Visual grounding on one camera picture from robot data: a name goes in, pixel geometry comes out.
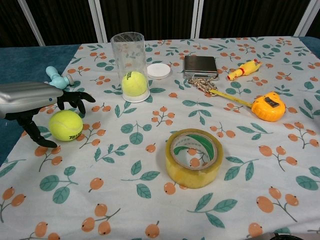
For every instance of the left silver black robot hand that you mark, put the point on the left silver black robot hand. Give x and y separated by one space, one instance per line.
27 97

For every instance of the yellow-green tennis ball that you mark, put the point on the yellow-green tennis ball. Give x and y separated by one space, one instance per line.
65 126
135 85

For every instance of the clear plastic ball tube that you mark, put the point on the clear plastic ball tube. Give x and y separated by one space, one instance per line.
127 50

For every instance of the light blue faucet toy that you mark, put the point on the light blue faucet toy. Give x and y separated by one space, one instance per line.
58 81

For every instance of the white round plastic lid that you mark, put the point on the white round plastic lid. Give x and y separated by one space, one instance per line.
158 70

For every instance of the floral white tablecloth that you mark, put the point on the floral white tablecloth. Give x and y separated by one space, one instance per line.
160 212

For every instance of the silver digital pocket scale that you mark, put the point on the silver digital pocket scale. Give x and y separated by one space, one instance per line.
200 63

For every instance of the clear packing tape roll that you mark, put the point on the clear packing tape roll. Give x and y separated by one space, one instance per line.
192 176

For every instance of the yellow rubber chicken toy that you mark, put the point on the yellow rubber chicken toy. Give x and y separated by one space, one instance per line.
243 70

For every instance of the orange tape measure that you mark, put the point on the orange tape measure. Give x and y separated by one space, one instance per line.
267 110

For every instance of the white partition frame post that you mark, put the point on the white partition frame post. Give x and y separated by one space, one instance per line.
31 22
307 17
98 20
195 17

